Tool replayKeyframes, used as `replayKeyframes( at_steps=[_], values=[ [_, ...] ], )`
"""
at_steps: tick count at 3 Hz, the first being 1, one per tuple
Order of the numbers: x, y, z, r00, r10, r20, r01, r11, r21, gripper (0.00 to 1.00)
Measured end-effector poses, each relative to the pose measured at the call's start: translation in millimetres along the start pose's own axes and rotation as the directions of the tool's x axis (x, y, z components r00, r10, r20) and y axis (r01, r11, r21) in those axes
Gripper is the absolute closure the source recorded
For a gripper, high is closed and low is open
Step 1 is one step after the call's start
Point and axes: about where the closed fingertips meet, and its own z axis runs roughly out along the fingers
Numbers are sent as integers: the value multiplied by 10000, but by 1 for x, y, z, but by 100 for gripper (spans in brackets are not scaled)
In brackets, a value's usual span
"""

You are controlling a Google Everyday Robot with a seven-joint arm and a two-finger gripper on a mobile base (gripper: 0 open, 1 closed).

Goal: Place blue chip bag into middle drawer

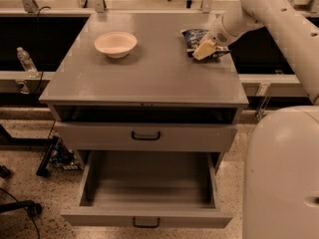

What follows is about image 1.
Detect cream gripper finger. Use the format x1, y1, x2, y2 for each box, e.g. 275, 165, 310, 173
192, 40, 217, 61

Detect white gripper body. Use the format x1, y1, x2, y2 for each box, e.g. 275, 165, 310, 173
207, 7, 256, 47

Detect blue chip bag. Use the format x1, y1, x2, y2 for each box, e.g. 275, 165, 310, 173
181, 29, 229, 58

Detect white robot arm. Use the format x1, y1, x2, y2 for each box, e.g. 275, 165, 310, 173
193, 0, 319, 239

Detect grey drawer cabinet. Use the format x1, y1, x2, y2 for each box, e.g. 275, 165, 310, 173
39, 11, 250, 174

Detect open grey lower drawer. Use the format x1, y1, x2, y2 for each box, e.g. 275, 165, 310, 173
61, 151, 232, 228

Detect clear plastic water bottle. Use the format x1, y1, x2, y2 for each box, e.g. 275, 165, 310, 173
17, 47, 39, 79

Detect black floor stand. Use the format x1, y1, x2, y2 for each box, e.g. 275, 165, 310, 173
0, 200, 42, 217

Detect metal clamp bracket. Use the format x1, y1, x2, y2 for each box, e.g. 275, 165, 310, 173
255, 83, 271, 120

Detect black upper drawer handle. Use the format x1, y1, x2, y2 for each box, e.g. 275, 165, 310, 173
131, 131, 161, 141

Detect black drawer handle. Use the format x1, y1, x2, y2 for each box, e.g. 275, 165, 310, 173
133, 217, 160, 229
131, 131, 161, 141

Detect black power cable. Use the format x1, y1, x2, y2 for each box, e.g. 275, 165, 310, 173
31, 5, 52, 96

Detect black lower drawer handle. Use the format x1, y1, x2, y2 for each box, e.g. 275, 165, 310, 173
133, 217, 160, 229

